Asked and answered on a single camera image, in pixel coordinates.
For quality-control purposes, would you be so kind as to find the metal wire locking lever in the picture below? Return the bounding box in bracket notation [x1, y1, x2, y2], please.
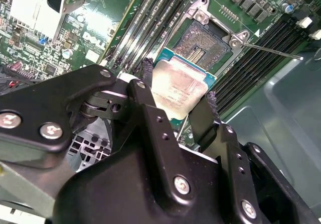
[242, 42, 304, 60]

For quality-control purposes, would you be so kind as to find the silver CPU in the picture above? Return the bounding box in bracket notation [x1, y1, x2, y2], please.
[150, 47, 218, 121]

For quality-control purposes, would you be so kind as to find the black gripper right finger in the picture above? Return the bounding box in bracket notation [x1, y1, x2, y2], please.
[189, 91, 319, 224]

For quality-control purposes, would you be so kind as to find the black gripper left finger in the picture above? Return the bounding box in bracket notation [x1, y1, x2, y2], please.
[0, 58, 199, 205]

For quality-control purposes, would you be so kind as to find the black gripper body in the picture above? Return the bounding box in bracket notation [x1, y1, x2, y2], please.
[51, 136, 238, 224]

